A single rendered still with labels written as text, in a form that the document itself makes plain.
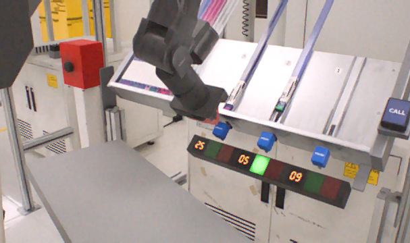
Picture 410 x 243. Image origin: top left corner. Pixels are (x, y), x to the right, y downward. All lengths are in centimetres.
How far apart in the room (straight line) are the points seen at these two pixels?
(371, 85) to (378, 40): 191
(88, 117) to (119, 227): 84
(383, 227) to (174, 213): 38
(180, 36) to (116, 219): 33
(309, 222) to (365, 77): 56
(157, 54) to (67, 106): 135
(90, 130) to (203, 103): 84
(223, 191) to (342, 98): 69
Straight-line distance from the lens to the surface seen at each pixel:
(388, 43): 266
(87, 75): 138
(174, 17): 57
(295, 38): 286
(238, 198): 130
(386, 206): 74
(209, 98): 71
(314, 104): 76
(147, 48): 59
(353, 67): 79
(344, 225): 115
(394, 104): 68
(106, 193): 77
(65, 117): 194
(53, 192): 80
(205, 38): 67
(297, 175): 71
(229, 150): 77
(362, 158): 70
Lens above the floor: 99
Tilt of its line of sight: 21 degrees down
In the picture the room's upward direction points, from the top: straight up
